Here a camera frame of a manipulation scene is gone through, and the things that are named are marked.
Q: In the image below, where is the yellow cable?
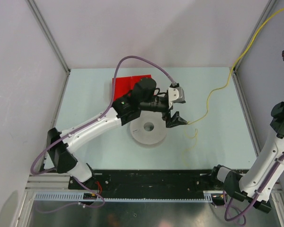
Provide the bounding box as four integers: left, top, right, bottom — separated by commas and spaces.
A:
182, 5, 284, 166

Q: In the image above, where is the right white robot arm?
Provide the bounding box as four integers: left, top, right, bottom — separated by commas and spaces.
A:
209, 101, 284, 221

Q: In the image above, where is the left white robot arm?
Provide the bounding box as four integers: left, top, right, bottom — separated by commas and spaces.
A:
47, 78, 187, 189

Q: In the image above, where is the white plastic spool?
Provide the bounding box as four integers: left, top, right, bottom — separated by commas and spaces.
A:
130, 111, 167, 148

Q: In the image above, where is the red two-compartment bin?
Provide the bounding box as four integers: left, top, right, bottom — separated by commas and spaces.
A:
113, 74, 151, 101

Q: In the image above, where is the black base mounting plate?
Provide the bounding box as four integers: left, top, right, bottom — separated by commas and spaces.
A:
68, 169, 228, 200

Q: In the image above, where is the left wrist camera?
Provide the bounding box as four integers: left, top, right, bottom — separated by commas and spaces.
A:
167, 84, 186, 105

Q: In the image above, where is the right aluminium frame post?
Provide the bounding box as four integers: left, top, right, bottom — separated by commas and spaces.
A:
232, 0, 278, 71

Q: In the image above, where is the aluminium frame post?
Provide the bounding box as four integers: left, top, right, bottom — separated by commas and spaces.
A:
232, 0, 278, 71
26, 0, 71, 73

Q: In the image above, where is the grey slotted cable duct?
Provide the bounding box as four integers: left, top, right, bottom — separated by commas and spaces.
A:
34, 190, 228, 203

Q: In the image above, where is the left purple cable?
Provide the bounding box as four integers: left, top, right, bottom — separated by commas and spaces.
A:
30, 55, 178, 214

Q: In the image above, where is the left aluminium frame post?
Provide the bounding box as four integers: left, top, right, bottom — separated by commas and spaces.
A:
26, 0, 71, 73

